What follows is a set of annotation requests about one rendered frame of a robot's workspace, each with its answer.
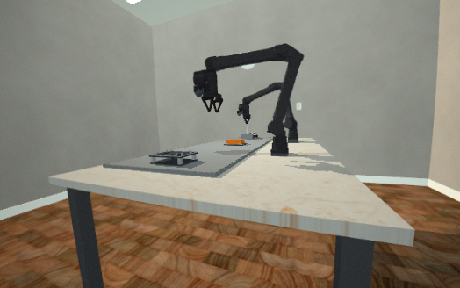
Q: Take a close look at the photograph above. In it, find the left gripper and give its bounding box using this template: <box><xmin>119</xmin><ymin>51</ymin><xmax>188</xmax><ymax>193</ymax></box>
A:
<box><xmin>201</xmin><ymin>83</ymin><xmax>223</xmax><ymax>112</ymax></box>

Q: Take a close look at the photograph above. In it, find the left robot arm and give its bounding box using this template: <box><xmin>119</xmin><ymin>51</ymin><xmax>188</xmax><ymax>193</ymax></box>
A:
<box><xmin>193</xmin><ymin>43</ymin><xmax>304</xmax><ymax>154</ymax></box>

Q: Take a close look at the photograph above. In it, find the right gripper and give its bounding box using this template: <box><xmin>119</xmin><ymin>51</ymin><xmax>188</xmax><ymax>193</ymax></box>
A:
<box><xmin>243</xmin><ymin>110</ymin><xmax>251</xmax><ymax>124</ymax></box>

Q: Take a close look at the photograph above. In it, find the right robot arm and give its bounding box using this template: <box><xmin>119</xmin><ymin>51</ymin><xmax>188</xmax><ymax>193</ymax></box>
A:
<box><xmin>237</xmin><ymin>83</ymin><xmax>298</xmax><ymax>140</ymax></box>

